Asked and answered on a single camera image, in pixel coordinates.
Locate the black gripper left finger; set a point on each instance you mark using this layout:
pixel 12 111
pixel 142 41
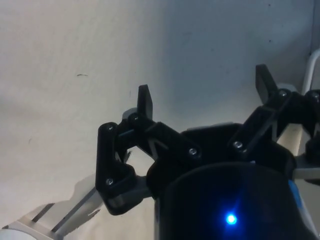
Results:
pixel 107 155

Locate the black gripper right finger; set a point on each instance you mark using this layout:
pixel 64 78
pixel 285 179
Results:
pixel 260 125

